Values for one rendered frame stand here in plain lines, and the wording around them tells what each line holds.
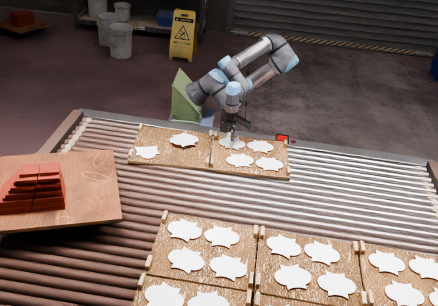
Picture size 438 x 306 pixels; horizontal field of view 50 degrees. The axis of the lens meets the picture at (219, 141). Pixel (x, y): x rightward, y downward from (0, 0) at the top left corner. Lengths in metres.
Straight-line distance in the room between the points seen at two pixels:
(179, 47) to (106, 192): 4.10
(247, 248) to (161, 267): 0.36
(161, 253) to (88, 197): 0.38
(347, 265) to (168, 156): 1.03
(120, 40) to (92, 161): 3.79
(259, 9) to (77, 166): 5.17
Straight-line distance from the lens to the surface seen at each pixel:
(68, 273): 1.90
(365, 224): 2.28
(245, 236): 2.02
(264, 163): 2.45
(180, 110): 2.84
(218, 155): 2.48
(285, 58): 2.73
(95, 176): 2.13
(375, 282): 2.00
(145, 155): 2.43
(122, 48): 5.95
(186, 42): 5.94
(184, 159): 2.43
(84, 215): 1.93
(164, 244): 1.95
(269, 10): 7.02
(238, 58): 2.54
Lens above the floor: 2.30
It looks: 32 degrees down
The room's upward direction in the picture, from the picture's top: 6 degrees clockwise
